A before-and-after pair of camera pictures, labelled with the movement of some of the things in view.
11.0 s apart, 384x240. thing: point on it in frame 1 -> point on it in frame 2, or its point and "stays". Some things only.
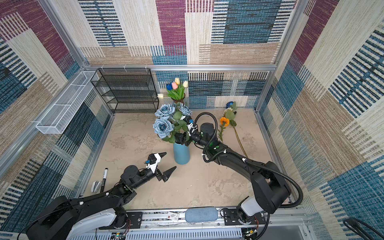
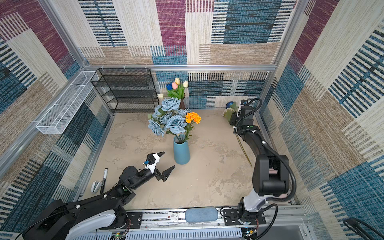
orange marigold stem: [224, 122] -> [191, 117]
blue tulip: [169, 86] stays
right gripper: [183, 138] -> [232, 118]
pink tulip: [174, 85] stays
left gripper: [165, 174] stays
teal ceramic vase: [181, 153] stays
